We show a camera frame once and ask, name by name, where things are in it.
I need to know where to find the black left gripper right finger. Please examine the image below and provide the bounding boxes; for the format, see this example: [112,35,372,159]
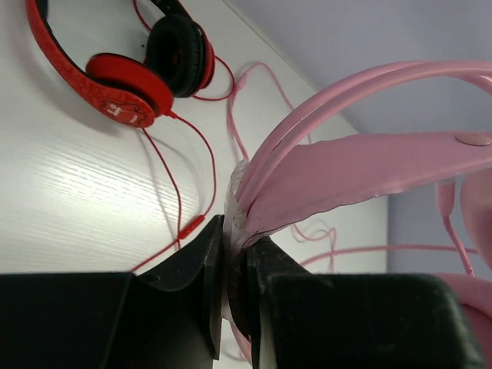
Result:
[230,238,485,368]

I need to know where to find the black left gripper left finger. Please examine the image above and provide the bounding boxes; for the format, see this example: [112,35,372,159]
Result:
[1,215,223,368]

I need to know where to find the pink cat-ear headphones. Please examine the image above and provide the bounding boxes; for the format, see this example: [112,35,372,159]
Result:
[224,61,491,360]

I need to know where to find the red over-ear headphones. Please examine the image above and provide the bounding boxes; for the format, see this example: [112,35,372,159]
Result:
[25,1,215,128]

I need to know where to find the red headphone cable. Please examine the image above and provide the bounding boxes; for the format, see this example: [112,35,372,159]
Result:
[132,0,236,276]

